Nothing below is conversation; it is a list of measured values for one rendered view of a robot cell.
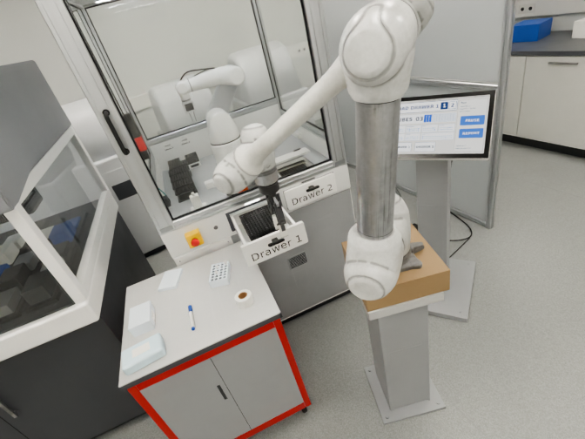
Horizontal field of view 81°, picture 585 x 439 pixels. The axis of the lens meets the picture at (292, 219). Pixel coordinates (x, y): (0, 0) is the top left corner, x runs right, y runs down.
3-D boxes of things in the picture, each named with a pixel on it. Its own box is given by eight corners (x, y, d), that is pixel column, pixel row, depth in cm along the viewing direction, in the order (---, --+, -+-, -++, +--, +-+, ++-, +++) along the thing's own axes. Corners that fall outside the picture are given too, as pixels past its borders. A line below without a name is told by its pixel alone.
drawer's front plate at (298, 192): (337, 191, 187) (334, 172, 181) (289, 210, 182) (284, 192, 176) (336, 190, 189) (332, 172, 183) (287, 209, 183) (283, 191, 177)
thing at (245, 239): (303, 239, 155) (299, 227, 152) (250, 260, 150) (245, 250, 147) (275, 203, 188) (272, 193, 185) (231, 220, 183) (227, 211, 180)
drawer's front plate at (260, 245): (308, 241, 155) (303, 221, 149) (248, 267, 149) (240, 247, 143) (306, 239, 156) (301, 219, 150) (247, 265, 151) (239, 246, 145)
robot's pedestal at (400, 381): (446, 408, 161) (448, 293, 121) (384, 425, 161) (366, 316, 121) (417, 354, 186) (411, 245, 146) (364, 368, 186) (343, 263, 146)
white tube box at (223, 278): (229, 284, 152) (226, 278, 150) (211, 288, 152) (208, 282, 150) (231, 266, 162) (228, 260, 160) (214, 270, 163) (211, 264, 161)
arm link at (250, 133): (257, 160, 128) (239, 177, 119) (245, 119, 120) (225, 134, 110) (283, 159, 123) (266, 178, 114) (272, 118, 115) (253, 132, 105)
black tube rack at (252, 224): (288, 233, 161) (285, 222, 157) (253, 247, 157) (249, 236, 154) (273, 213, 179) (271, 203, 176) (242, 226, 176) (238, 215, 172)
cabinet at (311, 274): (368, 288, 233) (353, 186, 191) (225, 356, 214) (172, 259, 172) (312, 226, 312) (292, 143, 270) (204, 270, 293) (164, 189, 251)
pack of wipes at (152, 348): (164, 338, 134) (158, 330, 132) (167, 355, 126) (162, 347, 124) (125, 358, 130) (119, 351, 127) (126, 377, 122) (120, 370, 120)
